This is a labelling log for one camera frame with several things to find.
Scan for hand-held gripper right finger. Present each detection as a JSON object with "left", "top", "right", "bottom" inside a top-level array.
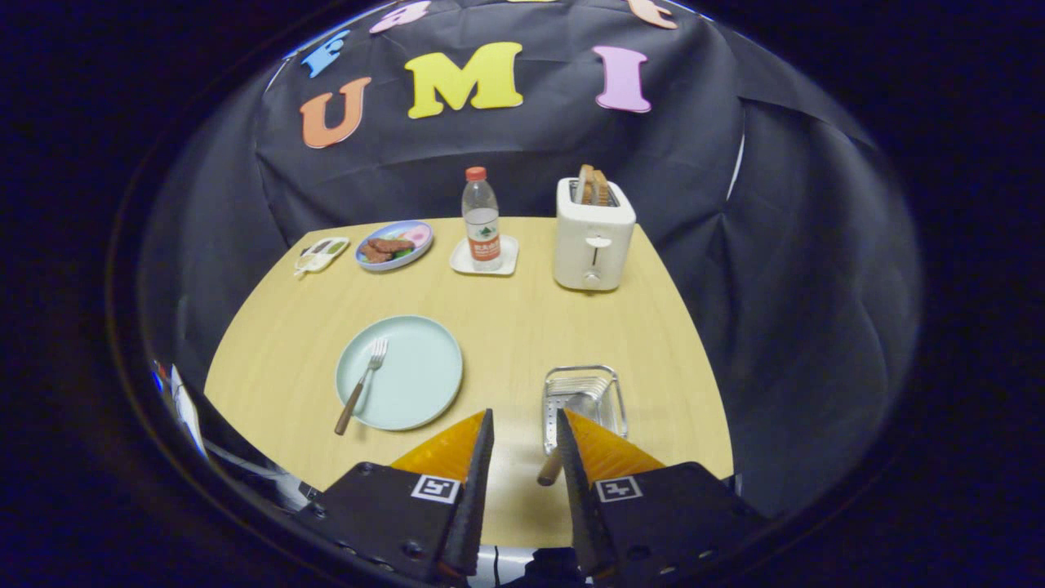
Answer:
[{"left": 555, "top": 408, "right": 768, "bottom": 585}]

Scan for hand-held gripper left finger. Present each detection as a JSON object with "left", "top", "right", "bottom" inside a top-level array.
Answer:
[{"left": 294, "top": 408, "right": 496, "bottom": 585}]

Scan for metal spoon wooden handle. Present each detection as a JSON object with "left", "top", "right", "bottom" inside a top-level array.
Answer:
[{"left": 536, "top": 390, "right": 609, "bottom": 488}]

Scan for metal fork wooden handle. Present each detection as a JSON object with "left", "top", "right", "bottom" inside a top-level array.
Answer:
[{"left": 334, "top": 337, "right": 389, "bottom": 436}]

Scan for light green plate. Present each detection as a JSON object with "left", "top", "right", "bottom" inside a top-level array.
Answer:
[{"left": 335, "top": 315, "right": 464, "bottom": 432}]

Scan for white square coaster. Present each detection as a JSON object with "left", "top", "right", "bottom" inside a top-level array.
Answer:
[{"left": 449, "top": 235, "right": 520, "bottom": 277}]

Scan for clear water bottle red cap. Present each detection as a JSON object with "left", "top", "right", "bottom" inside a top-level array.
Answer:
[{"left": 461, "top": 167, "right": 503, "bottom": 272}]

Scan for brown meat pieces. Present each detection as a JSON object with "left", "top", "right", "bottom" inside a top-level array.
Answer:
[{"left": 361, "top": 237, "right": 416, "bottom": 264}]

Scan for white toaster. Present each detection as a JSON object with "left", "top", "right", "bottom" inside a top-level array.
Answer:
[{"left": 553, "top": 177, "right": 637, "bottom": 292}]

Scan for blue rimmed plate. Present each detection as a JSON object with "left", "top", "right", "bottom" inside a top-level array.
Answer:
[{"left": 354, "top": 220, "right": 434, "bottom": 272}]

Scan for white divided sauce dish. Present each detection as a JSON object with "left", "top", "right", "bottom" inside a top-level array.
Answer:
[{"left": 294, "top": 237, "right": 350, "bottom": 276}]

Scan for metal wire basket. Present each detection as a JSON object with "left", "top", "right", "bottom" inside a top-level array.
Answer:
[{"left": 542, "top": 364, "right": 629, "bottom": 456}]

